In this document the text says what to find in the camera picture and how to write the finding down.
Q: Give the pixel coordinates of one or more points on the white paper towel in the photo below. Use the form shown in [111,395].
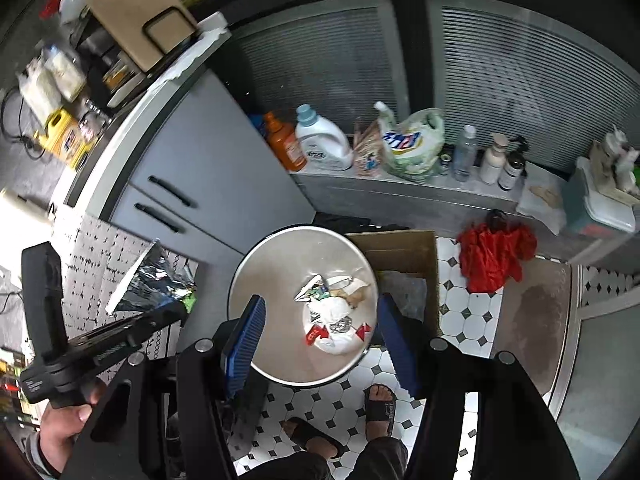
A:
[200,47]

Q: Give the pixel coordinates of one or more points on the person's left forearm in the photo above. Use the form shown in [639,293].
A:
[35,457]

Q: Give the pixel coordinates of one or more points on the white detergent bottle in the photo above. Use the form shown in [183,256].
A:
[320,147]

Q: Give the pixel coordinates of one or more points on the frosted glass door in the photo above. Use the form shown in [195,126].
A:
[600,375]

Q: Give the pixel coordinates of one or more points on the black dish rack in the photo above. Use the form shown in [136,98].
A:
[100,45]

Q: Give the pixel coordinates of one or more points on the black sandal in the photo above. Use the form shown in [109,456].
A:
[302,432]
[376,410]

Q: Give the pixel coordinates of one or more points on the brown patterned bag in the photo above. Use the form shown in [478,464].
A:
[369,152]

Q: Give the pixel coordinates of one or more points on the colourful foil packet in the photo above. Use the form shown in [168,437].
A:
[150,280]

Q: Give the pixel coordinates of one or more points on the red packet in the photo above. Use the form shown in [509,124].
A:
[315,335]

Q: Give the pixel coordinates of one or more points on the foil ball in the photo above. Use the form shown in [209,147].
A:
[340,326]

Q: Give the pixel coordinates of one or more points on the small dark jar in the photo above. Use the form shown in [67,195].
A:
[445,165]

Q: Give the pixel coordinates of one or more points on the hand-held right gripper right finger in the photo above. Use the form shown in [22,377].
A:
[400,350]

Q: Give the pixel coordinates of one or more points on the ribbed glass sliding door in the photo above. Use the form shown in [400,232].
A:
[525,75]
[320,60]

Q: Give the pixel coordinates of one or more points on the white fabric bundle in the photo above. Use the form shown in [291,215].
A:
[620,160]

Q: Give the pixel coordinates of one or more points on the tall clear bottle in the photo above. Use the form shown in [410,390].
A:
[465,157]

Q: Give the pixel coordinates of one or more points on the cardboard box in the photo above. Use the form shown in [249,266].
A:
[400,255]

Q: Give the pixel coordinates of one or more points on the dark pump bottle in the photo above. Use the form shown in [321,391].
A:
[512,170]

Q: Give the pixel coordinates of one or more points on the person's foot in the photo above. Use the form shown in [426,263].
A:
[381,392]
[325,447]

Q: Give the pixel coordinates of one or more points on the cream pump bottle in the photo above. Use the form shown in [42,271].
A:
[494,162]

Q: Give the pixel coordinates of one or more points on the yellow detergent bottle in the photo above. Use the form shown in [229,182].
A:
[62,135]

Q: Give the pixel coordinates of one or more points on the round steel bin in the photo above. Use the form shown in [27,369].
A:
[280,280]

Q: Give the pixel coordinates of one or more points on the dark trousers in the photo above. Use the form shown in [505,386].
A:
[370,460]

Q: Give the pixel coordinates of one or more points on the red cloth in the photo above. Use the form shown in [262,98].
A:
[492,260]

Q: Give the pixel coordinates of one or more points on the grey kitchen cabinet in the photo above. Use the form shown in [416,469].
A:
[225,170]

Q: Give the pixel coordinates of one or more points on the brown paper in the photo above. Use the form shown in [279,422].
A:
[357,299]

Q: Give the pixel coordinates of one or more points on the white napkin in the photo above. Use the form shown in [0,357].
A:
[330,312]

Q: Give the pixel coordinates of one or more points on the green white laundry powder bag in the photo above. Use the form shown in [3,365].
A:
[410,147]

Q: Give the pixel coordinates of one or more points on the white cloth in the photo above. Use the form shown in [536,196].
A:
[542,200]

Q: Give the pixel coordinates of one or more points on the hanging clear plastic bags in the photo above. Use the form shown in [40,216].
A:
[47,85]

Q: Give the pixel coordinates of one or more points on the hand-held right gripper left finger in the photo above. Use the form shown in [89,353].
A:
[245,345]

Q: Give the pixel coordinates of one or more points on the person's left foot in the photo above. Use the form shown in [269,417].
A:
[325,447]

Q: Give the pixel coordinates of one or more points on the wooden cutting board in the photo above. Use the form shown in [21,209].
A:
[130,15]

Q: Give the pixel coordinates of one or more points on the person's right foot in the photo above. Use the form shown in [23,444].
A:
[381,392]

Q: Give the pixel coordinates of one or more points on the orange bottle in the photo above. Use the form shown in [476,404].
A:
[286,147]

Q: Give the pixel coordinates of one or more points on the brown door mat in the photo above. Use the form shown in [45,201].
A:
[535,320]

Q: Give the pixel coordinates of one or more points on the person's left hand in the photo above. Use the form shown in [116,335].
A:
[57,432]

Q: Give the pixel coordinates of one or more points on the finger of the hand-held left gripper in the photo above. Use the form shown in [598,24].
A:
[125,335]

